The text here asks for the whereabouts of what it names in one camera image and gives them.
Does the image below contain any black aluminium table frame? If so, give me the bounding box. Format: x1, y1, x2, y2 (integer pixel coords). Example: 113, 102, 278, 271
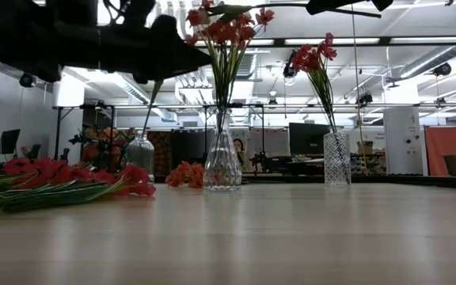
148, 173, 456, 189

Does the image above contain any person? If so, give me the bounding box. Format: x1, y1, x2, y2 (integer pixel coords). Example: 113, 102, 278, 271
232, 137, 249, 165
78, 125, 128, 172

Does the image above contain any large black monitor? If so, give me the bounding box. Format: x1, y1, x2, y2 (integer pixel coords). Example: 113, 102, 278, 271
288, 122, 332, 156

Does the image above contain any white cylindrical machine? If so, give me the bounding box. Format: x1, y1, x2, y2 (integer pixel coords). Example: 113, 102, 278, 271
383, 106, 425, 177

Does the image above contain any diamond-cut cylindrical glass vase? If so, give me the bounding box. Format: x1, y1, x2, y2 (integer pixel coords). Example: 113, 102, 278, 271
322, 131, 352, 187

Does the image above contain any brown cardboard box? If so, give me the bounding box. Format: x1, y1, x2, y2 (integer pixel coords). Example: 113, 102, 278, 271
357, 141, 375, 156

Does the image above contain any round clear glass bottle vase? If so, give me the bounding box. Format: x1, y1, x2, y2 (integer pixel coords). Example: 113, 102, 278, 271
126, 132, 156, 184

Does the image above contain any distant black metal frame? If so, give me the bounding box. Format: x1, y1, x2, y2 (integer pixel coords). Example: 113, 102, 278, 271
51, 101, 456, 173

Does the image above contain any faceted flared clear glass vase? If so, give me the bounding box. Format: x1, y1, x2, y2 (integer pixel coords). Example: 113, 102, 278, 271
203, 108, 243, 192

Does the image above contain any orange artificial flower bunch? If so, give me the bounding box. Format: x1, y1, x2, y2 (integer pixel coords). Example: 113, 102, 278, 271
185, 0, 276, 120
165, 160, 205, 189

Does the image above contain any silver ribbed air duct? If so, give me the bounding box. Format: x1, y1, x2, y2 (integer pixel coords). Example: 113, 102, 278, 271
397, 44, 456, 80

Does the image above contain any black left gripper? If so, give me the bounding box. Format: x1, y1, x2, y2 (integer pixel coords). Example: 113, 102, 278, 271
99, 15, 213, 85

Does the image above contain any orange partition wall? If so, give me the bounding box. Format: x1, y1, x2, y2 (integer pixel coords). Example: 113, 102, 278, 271
424, 125, 456, 177

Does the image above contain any small black monitor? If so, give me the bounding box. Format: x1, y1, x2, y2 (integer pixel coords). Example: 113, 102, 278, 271
0, 128, 21, 155

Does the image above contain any thin hanging cable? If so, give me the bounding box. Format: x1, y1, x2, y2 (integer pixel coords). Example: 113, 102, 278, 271
348, 0, 370, 175

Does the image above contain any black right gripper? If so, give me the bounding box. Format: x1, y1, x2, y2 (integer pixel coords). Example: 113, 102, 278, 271
306, 0, 394, 16

